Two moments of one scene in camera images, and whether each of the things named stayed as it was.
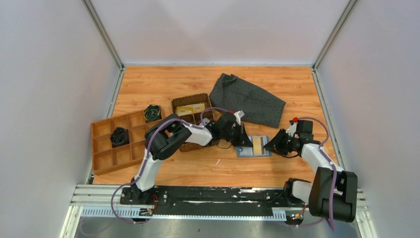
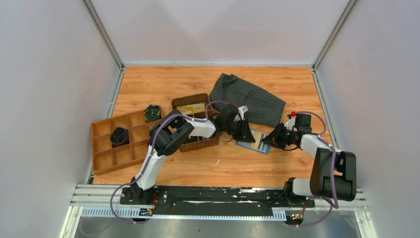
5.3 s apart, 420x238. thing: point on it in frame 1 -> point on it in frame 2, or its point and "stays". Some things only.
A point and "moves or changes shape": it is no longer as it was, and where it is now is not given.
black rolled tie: x=119 y=137 stays
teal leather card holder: x=257 y=149 moves or changes shape
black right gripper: x=275 y=145 -> x=274 y=139
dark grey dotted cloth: x=231 y=93 stays
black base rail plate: x=214 y=201 stays
